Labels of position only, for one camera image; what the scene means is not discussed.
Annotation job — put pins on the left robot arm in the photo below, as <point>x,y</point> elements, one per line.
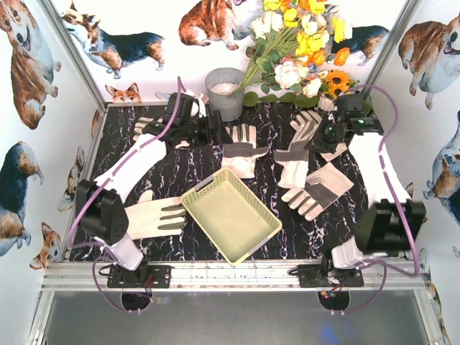
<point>99,204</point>

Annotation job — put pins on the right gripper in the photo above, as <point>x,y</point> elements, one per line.
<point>321,142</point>

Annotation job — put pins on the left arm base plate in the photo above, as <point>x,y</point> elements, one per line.
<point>154,276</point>

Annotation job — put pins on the pale green storage basket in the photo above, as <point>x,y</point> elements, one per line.
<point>234,219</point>

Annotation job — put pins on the white grey-palm glove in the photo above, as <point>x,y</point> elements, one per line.
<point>295,165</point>

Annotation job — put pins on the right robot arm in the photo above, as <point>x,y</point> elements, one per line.
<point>392,220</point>

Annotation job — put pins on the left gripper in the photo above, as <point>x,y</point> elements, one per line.
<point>212,126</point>

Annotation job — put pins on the artificial flower bouquet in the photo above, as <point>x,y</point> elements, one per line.
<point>291,41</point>

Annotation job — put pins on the grey bucket with gravel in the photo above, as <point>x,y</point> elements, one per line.
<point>224,92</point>

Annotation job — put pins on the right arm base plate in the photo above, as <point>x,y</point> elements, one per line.
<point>313,277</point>

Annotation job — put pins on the sunflower pot white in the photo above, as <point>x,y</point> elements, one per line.
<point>334,83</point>

